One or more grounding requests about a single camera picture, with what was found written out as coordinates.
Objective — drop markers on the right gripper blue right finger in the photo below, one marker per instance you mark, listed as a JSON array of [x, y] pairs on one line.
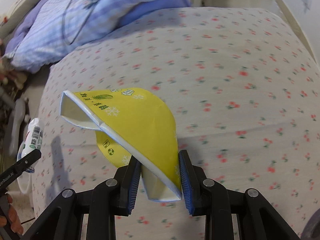
[[186, 175]]

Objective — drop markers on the finger of the black left gripper seen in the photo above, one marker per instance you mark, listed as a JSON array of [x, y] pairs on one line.
[[16, 170]]

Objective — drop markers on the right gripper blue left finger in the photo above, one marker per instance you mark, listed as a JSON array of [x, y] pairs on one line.
[[133, 186]]

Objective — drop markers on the white green drink bottle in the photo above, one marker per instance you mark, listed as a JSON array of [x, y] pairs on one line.
[[29, 152]]

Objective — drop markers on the white plastic trash bin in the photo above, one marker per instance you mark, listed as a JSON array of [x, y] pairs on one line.
[[25, 182]]

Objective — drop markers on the person's left hand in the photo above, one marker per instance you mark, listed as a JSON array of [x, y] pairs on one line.
[[14, 219]]

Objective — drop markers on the floral cherry tablecloth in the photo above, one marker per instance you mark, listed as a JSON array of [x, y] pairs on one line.
[[243, 89]]

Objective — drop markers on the blue plaid quilt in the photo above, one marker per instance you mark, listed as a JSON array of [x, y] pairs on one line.
[[55, 28]]

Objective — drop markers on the white wall plug adapter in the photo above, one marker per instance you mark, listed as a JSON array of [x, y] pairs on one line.
[[307, 5]]

